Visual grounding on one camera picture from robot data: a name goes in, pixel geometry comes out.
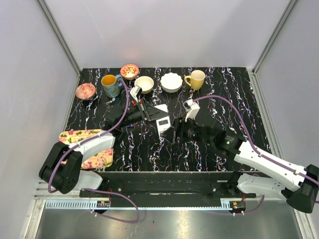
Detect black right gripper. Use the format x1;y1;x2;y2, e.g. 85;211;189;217
160;115;213;146

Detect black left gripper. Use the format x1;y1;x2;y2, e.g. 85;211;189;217
119;98;169;128

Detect white battery cover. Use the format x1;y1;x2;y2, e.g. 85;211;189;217
155;104;168;113

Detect white remote control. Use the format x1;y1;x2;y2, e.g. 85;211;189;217
156;117;171;137

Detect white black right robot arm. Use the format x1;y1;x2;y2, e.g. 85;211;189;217
157;118;319;214

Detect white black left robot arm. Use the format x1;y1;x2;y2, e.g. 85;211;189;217
39;101;168;197

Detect cream round bowl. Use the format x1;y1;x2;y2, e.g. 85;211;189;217
134;76;154;95

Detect white scalloped bowl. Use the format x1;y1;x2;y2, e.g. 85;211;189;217
160;73;182;93

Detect orange floral bowl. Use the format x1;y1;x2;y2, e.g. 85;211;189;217
120;64;139;80

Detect blue patterned mug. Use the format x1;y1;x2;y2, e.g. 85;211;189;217
101;75;123;98

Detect yellow mug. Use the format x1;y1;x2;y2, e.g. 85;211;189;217
184;70;206;90

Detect floral rectangular tray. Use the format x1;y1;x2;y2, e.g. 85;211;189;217
59;129;115;169

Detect red patterned small dish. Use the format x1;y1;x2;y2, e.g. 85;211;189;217
75;83;96;100

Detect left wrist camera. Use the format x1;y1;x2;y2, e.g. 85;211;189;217
130;86;142;104

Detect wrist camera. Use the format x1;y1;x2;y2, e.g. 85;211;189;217
184;100;200;122
130;86;142;104

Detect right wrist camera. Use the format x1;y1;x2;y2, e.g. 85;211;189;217
184;100;200;122

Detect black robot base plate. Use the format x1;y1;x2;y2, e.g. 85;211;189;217
98;171;256;199

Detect aluminium table edge rail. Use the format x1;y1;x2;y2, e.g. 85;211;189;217
33;179;305;200

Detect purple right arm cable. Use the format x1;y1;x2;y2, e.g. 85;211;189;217
193;95;319;216

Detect aluminium corner frame post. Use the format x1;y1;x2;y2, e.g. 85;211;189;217
253;0;299;74

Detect left aluminium frame post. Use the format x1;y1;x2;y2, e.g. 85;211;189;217
37;0;82;73

